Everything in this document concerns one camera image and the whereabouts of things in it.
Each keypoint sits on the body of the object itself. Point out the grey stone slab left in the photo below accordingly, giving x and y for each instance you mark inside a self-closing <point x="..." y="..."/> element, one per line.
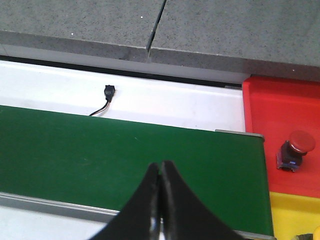
<point x="113" y="29"/>

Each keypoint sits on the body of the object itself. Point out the red plastic tray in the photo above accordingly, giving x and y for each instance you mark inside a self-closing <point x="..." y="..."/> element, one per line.
<point x="274" y="108"/>

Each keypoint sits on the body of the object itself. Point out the red mushroom push button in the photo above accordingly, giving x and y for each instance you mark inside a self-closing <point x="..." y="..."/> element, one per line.
<point x="291" y="153"/>

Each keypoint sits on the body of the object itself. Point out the yellow plastic tray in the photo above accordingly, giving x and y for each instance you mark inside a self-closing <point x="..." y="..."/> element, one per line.
<point x="294" y="215"/>

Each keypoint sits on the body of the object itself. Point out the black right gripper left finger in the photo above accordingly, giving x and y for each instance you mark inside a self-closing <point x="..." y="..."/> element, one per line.
<point x="139" y="219"/>

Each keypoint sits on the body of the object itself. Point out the black connector with wires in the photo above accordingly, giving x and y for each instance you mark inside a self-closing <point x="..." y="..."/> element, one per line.
<point x="109" y="92"/>

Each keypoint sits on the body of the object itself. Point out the green conveyor belt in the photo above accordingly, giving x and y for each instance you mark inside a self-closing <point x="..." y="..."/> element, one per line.
<point x="99" y="162"/>

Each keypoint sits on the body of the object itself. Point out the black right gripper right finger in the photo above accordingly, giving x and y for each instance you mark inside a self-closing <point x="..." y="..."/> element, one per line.
<point x="184" y="216"/>

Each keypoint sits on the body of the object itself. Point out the grey stone slab right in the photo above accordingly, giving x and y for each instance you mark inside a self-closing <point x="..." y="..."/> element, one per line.
<point x="276" y="38"/>

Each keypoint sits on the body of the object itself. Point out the grey stone slab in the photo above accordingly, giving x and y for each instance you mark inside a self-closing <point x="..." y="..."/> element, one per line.
<point x="113" y="29"/>
<point x="276" y="38"/>

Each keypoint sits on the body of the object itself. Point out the aluminium conveyor side rail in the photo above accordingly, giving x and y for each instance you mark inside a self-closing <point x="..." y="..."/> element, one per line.
<point x="27" y="218"/>

